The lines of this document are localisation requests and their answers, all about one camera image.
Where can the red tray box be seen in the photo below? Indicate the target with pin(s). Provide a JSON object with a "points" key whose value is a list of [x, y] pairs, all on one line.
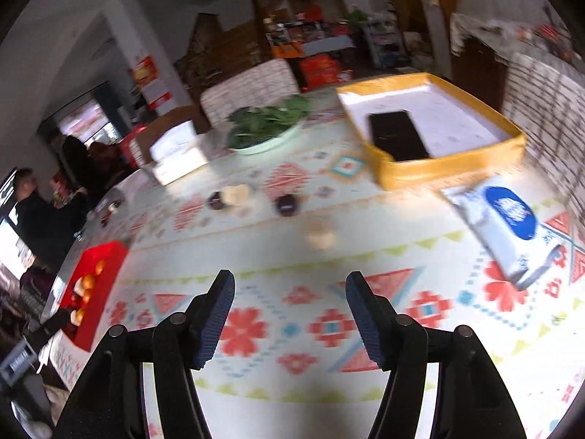
{"points": [[85, 306]]}

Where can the white patterned chair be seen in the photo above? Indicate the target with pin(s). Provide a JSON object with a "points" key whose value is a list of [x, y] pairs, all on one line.
{"points": [[263, 85]]}

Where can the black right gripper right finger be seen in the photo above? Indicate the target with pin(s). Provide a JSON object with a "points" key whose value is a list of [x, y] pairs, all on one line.
{"points": [[398, 345]]}

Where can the patterned tablecloth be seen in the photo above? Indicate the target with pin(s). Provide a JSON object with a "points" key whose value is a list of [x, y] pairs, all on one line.
{"points": [[291, 363]]}

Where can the small beige sugarcane piece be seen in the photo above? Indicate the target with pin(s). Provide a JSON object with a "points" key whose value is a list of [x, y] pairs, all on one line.
{"points": [[321, 237]]}

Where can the dark plum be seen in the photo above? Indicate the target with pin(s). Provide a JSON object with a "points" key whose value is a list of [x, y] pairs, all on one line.
{"points": [[215, 201]]}

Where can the black smartphone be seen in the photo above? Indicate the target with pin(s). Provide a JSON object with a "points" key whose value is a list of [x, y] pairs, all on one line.
{"points": [[394, 133]]}

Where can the green leafy vegetables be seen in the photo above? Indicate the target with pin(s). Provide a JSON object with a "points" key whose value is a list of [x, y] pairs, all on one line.
{"points": [[252, 126]]}

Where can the tangerine in tray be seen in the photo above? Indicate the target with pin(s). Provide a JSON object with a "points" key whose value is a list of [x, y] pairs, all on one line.
{"points": [[88, 281]]}

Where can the white blue wipes pack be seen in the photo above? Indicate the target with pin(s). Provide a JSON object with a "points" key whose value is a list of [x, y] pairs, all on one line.
{"points": [[507, 228]]}

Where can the white tissue box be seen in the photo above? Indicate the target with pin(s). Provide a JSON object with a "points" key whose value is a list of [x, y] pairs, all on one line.
{"points": [[177, 154]]}

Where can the white plate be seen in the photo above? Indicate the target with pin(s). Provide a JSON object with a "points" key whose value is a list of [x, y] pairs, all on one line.
{"points": [[271, 144]]}

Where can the pale sugarcane piece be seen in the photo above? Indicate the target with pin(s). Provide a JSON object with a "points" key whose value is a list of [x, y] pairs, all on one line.
{"points": [[236, 195]]}

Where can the small dark round fruit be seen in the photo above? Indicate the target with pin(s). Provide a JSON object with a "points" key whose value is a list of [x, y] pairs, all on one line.
{"points": [[287, 205]]}

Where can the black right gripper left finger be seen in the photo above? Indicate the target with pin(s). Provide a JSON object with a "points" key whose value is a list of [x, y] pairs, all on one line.
{"points": [[182, 344]]}

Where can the yellow cardboard box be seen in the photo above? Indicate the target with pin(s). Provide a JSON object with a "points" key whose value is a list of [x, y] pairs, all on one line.
{"points": [[464, 137]]}

